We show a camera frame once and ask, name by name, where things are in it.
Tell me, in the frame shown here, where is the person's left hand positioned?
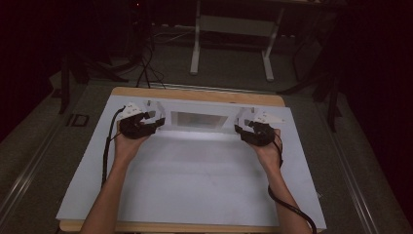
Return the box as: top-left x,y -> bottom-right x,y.
112,120 -> 151,166

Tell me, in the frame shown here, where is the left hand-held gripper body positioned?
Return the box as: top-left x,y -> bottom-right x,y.
116,101 -> 154,140

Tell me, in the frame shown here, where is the person's right hand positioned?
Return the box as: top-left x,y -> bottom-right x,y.
250,128 -> 282,176

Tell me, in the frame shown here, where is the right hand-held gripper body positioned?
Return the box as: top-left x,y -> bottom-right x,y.
241,109 -> 286,147

